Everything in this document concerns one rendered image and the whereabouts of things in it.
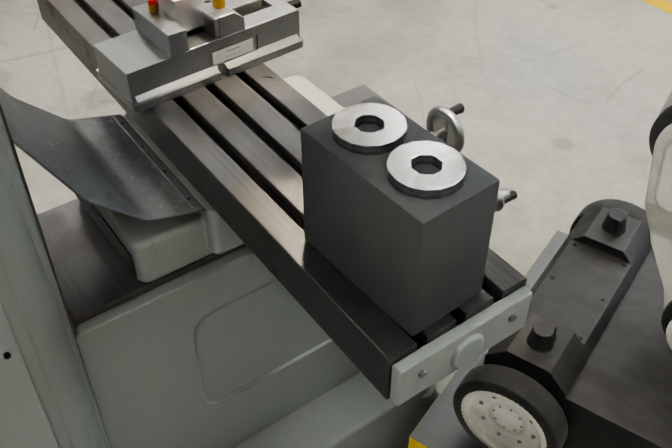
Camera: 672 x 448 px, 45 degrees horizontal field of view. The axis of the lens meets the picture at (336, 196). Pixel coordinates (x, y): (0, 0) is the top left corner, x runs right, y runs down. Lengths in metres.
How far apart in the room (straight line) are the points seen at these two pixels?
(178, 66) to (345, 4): 2.38
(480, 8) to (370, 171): 2.86
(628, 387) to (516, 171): 1.41
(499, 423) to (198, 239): 0.62
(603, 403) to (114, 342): 0.82
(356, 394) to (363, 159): 1.00
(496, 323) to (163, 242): 0.54
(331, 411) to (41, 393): 0.74
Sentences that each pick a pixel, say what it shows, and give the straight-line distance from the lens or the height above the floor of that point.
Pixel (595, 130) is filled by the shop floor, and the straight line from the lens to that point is 3.05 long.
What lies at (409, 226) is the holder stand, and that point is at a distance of 0.88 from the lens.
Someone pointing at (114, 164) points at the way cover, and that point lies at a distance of 1.36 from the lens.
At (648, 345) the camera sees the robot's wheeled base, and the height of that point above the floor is 0.57.
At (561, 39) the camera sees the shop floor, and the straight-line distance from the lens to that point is 3.57.
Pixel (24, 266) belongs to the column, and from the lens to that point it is 1.16.
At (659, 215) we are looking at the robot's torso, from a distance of 1.32.
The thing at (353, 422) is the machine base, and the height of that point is 0.20.
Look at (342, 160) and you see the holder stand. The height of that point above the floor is 1.13.
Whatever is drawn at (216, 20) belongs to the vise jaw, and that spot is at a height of 1.05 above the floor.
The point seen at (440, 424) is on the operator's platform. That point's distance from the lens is 1.58.
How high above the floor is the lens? 1.71
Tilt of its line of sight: 41 degrees down
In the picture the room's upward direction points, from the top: straight up
